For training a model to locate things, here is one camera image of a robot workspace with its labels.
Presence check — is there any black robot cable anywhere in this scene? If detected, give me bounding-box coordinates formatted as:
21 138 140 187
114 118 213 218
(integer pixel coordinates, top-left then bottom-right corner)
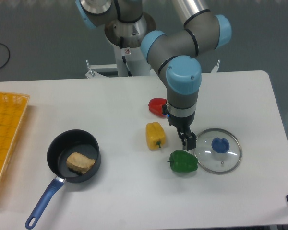
120 37 133 77

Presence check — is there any black cable on floor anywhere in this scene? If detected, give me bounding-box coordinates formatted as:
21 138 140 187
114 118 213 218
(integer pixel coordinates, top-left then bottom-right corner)
0 43 11 75

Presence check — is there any red bell pepper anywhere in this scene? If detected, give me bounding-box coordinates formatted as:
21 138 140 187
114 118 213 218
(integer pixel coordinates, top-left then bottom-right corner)
148 98 167 118

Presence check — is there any green bell pepper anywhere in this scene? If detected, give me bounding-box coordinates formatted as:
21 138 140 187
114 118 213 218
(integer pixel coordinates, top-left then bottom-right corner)
167 150 198 173

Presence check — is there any yellow plastic basket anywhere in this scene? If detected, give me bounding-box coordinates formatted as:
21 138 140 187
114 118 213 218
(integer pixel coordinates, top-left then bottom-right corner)
0 92 30 181

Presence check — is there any dark pot with blue handle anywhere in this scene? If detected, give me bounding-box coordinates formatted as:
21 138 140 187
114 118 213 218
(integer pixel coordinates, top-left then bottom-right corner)
25 129 101 230

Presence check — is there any beige bread piece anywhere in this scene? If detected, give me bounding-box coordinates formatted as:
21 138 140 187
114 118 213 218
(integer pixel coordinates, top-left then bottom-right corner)
66 152 96 175

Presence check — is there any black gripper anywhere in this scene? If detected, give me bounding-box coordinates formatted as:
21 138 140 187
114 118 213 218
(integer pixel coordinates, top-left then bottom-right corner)
162 103 196 151

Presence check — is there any yellow bell pepper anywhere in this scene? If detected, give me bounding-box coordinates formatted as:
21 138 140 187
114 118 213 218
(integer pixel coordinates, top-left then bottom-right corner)
145 122 166 150

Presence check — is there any glass pot lid blue knob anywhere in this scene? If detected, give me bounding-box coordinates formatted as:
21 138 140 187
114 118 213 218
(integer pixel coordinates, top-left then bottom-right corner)
194 128 242 175

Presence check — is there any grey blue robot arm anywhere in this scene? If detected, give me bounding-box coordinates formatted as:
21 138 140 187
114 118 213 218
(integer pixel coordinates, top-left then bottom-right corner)
76 0 232 150

